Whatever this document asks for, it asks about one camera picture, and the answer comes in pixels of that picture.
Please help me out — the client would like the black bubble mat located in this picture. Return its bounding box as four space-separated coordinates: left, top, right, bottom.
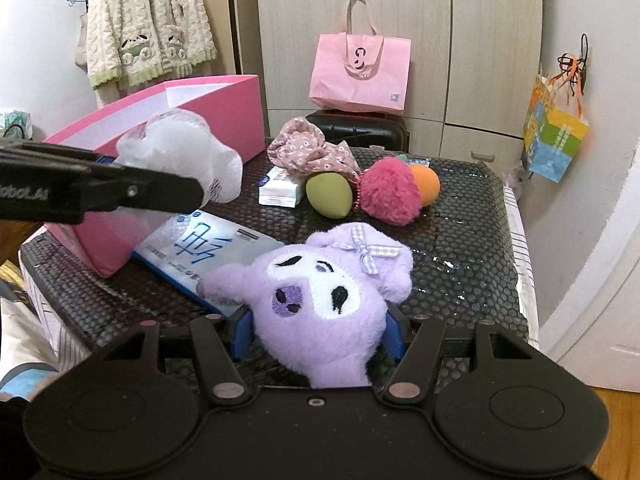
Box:
20 136 532 392

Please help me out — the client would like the black suitcase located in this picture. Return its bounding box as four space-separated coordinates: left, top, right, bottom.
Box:
305 109 410 152

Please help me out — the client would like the orange ball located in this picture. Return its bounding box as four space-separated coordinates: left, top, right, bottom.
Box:
411 165 441 208

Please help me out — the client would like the pink tote bag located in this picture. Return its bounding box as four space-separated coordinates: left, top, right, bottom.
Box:
309 0 413 115

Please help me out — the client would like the pink cardboard box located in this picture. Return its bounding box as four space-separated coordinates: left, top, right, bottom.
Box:
42 74 266 279

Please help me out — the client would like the pink floral cloth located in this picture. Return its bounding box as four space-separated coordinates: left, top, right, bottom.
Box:
267 117 362 184

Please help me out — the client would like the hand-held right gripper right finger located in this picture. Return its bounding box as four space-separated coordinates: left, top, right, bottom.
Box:
379 309 532 407

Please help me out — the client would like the black wall hook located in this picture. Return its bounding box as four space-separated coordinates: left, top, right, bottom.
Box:
556 33 592 111

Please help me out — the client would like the white pocket tissue pack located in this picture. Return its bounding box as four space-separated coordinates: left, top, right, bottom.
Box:
258 166 308 208

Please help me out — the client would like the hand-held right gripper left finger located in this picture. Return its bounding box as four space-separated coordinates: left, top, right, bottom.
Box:
116 307 257 408

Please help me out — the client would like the printed plastic package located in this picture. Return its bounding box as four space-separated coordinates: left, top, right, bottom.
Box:
0 108 35 140

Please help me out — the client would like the green egg-shaped sponge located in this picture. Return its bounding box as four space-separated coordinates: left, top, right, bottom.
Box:
305 171 354 219

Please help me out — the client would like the white hanging bag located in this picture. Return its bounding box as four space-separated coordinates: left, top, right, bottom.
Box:
74 10 92 70

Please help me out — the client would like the purple plush toy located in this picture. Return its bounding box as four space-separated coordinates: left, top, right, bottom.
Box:
196 222 415 390

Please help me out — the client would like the magenta fluffy pom-pom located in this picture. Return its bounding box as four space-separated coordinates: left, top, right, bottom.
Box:
359 156 422 226

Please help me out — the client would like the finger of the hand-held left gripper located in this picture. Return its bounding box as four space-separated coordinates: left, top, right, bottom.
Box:
82 162 207 224

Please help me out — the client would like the beige wardrobe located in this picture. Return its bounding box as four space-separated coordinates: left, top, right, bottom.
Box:
227 0 544 177

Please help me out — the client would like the blue wet wipes pack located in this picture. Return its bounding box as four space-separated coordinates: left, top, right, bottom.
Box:
132 209 286 317

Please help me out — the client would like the colourful gift bag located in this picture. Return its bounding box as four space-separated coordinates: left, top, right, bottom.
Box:
522 74 589 184

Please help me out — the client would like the colourful patterned cloth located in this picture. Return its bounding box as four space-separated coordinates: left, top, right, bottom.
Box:
0 260 63 401

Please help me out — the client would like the cream knitted cardigan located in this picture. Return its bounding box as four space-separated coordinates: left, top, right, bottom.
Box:
84 0 220 92

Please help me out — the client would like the white door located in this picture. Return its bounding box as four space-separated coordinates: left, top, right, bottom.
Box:
539 142 640 393

